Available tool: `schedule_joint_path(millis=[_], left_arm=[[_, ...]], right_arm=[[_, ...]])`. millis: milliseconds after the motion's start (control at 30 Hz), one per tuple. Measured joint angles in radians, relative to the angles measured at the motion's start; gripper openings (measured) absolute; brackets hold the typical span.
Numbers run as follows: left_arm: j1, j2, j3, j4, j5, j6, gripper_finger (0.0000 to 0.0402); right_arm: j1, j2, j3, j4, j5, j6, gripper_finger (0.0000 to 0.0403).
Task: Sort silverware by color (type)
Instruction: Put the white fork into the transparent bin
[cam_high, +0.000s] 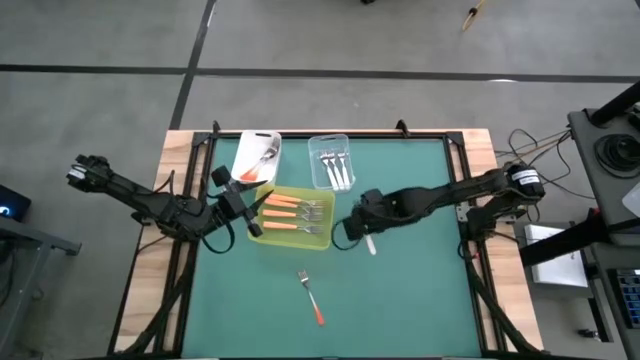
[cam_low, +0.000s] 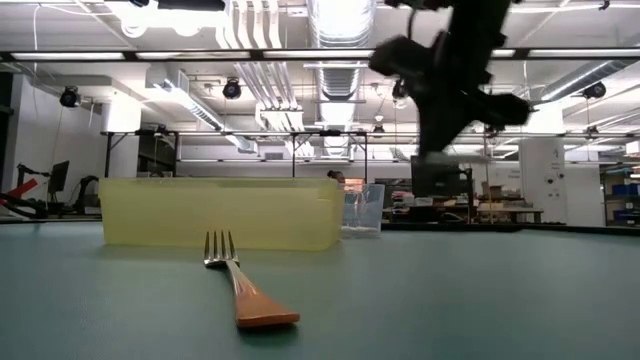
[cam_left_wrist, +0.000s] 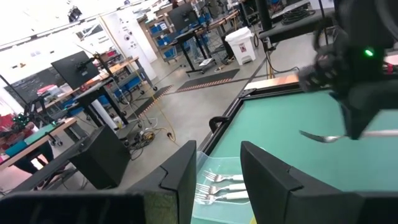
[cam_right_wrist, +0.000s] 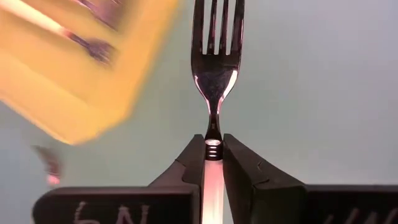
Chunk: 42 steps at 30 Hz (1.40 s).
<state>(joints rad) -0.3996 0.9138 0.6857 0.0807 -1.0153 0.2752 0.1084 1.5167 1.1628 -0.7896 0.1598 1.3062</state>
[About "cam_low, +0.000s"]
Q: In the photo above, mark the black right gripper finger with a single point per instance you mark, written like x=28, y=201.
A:
x=457, y=132
x=431, y=132

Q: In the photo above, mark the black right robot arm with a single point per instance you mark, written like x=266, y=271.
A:
x=475, y=30

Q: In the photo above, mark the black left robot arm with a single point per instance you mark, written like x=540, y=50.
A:
x=140, y=2

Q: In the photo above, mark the black hanging spotlight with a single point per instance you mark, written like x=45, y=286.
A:
x=232, y=90
x=492, y=130
x=595, y=90
x=398, y=91
x=70, y=97

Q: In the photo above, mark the black computer monitor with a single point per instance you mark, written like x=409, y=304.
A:
x=435, y=177

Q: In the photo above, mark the overhead beam with light strips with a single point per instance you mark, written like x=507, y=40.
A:
x=200, y=53

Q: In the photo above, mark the wooden desk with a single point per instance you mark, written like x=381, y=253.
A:
x=510, y=212

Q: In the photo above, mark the person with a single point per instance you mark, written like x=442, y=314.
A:
x=336, y=176

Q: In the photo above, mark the clear plastic bin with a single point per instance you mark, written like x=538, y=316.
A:
x=364, y=212

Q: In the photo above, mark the white ceiling pipes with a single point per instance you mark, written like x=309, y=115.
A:
x=272, y=95

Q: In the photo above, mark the white ceiling unit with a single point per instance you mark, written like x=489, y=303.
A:
x=121, y=120

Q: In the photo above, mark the dark cabinet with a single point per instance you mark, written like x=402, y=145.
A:
x=157, y=156

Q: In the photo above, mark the shelf with blue bins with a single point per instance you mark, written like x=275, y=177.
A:
x=625, y=190

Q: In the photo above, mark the green table mat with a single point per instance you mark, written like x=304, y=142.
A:
x=400, y=310

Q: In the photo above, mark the yellow plastic bin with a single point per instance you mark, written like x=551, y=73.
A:
x=215, y=215

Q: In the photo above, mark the small black monitor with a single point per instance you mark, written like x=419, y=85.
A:
x=59, y=176

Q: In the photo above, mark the black equipment stand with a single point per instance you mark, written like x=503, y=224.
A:
x=30, y=206

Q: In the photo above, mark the large silver ventilation duct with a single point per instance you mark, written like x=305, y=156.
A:
x=340, y=85

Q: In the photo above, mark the white rectangular duct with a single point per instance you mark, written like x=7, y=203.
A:
x=200, y=111

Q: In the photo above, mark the slanted silver duct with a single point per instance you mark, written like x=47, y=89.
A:
x=575, y=79

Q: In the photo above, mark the black metal frame stand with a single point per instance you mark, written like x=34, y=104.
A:
x=235, y=133

